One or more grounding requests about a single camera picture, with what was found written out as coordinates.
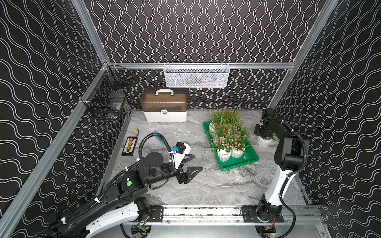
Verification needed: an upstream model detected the pink flower plant front pot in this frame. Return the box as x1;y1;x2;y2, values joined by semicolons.
232;123;251;140

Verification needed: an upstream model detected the pink flower plant pot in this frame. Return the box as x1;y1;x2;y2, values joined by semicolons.
211;135;232;162
231;135;248;158
232;123;251;140

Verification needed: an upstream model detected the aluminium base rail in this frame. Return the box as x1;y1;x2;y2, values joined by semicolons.
76;204;331;238

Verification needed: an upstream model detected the orange flower plant back pot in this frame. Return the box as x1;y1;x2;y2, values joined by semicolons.
212;123;232;137

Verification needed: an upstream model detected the green plastic tray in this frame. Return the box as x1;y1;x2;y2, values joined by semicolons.
203;122;259;171

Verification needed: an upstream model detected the orange flower plant pot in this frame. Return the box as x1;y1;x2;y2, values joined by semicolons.
212;123;232;137
224;109;242;125

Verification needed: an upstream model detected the green grass plant white pot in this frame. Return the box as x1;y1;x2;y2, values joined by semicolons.
208;110;225;135

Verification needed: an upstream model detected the white wire mesh basket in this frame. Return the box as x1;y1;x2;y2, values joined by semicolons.
163;61;230;88

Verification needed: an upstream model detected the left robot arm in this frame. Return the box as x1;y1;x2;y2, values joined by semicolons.
34;132;203;238

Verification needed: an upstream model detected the black tray with brown items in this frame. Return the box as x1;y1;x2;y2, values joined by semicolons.
122;136;138;156

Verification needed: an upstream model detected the black wire wall basket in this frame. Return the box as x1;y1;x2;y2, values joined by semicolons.
83;65;136;121

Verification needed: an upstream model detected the brown lidded storage case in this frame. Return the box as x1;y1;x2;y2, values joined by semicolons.
140;87;189;123

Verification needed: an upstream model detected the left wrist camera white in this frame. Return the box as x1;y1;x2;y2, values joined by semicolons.
169;142;191;169

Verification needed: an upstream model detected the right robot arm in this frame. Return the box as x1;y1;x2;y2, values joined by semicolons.
255;108;309;222

